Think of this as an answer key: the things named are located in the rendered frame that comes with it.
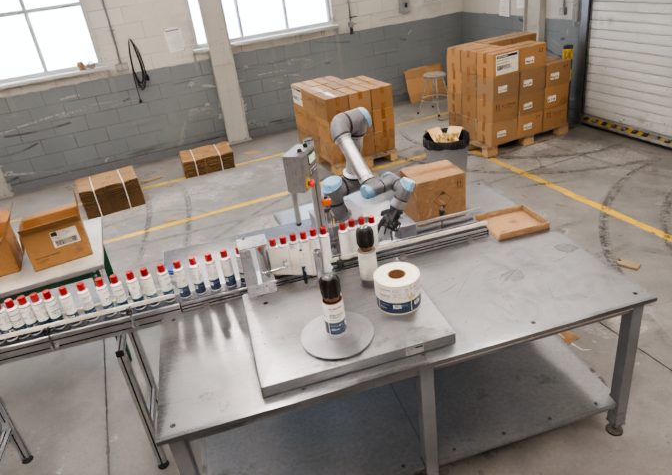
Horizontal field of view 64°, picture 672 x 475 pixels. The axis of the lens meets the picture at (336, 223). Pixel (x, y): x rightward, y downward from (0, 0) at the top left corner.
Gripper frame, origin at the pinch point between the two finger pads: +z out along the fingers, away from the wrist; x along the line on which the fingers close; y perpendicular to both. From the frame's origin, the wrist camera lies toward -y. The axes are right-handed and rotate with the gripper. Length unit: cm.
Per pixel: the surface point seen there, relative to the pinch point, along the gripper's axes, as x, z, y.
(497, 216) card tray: 70, -28, -11
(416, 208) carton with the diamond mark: 23.5, -16.7, -19.2
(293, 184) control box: -54, -15, -2
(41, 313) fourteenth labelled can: -146, 77, 3
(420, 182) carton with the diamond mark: 18.1, -31.7, -18.1
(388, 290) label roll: -17, 2, 56
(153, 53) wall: -130, 21, -532
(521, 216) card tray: 80, -34, -5
